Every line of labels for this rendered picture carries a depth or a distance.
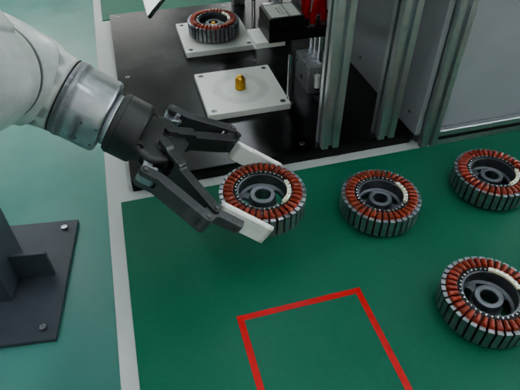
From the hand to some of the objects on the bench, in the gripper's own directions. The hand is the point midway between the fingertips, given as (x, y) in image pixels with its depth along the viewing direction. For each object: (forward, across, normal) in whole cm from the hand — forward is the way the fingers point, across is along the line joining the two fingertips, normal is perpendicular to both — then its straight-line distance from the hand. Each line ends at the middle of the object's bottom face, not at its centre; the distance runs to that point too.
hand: (260, 194), depth 63 cm
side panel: (+36, -30, +12) cm, 48 cm away
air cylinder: (+8, -39, -2) cm, 40 cm away
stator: (+18, -7, +2) cm, 20 cm away
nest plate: (-4, -34, -9) cm, 35 cm away
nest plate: (-11, -56, -14) cm, 59 cm away
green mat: (+33, +6, +10) cm, 35 cm away
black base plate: (-5, -45, -13) cm, 47 cm away
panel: (+13, -54, 0) cm, 56 cm away
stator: (+28, +9, +8) cm, 31 cm away
